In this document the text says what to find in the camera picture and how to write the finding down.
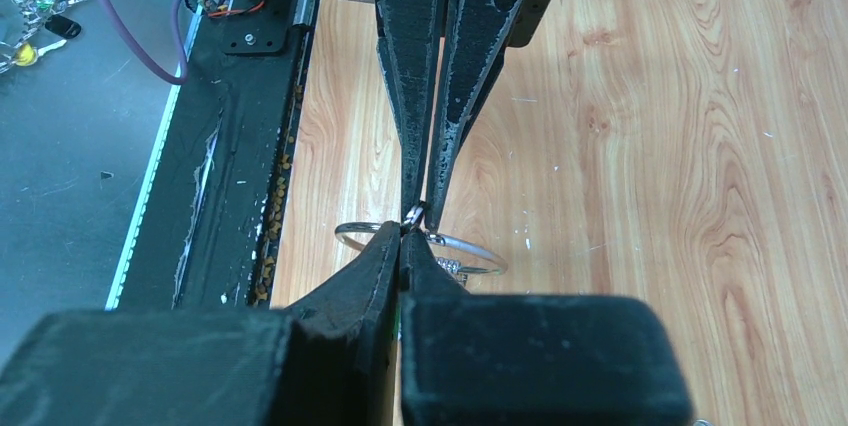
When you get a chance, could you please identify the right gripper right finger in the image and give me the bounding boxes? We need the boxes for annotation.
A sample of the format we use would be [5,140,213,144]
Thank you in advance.
[400,230,693,425]

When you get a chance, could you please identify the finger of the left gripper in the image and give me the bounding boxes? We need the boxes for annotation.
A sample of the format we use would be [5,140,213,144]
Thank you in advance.
[425,0,550,230]
[375,0,445,214]

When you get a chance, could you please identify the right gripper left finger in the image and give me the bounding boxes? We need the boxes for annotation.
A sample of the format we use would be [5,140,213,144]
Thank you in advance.
[1,221,401,425]

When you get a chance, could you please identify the metal keyring with keys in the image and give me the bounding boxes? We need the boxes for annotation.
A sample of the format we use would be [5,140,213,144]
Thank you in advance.
[334,200,509,286]

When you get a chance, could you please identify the pile of keys on floor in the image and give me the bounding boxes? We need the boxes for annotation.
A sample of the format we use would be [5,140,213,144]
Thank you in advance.
[1,0,89,73]

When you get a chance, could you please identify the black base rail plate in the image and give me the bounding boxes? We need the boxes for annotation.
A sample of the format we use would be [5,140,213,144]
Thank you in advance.
[107,0,305,311]

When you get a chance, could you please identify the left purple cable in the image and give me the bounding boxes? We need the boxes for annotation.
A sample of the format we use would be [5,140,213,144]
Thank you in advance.
[80,0,200,86]

